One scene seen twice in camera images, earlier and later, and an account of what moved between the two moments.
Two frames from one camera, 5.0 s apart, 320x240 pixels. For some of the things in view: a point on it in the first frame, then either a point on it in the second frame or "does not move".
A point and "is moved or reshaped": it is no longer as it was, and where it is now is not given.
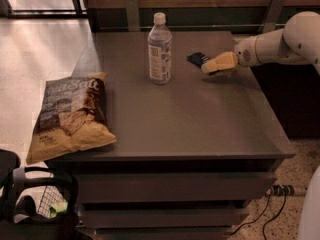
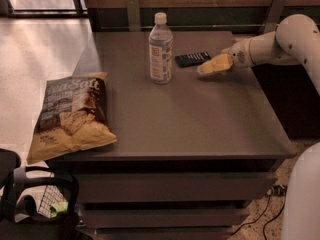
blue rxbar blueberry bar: [198, 58] is moved or reshaped
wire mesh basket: [51, 196] does not move
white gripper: [245, 54] does not move
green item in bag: [58, 207] does not move
